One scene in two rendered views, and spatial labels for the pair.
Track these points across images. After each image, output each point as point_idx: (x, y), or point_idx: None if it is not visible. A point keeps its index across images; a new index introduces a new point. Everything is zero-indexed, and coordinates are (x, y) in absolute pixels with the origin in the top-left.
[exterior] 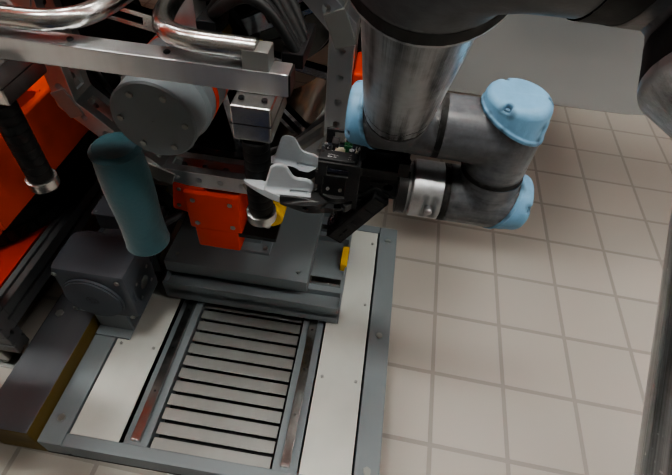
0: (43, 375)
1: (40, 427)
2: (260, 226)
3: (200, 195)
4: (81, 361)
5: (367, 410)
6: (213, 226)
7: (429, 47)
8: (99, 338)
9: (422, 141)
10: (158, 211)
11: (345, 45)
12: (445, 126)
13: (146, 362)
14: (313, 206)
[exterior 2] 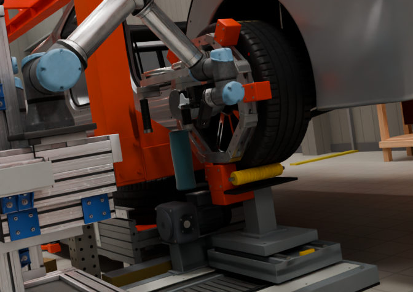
0: (134, 268)
1: (118, 284)
2: (184, 128)
3: (210, 166)
4: (153, 276)
5: None
6: (215, 187)
7: (136, 15)
8: (167, 273)
9: (200, 69)
10: (188, 165)
11: (236, 74)
12: (203, 63)
13: (175, 281)
14: (185, 104)
